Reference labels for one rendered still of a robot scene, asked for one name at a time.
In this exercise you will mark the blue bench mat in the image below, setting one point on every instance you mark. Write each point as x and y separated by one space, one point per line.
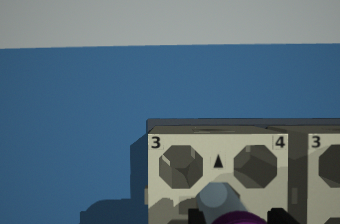
74 120

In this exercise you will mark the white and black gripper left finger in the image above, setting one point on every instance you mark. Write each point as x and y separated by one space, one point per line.
195 216

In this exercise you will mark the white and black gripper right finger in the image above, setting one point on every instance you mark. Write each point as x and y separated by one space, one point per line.
280 216

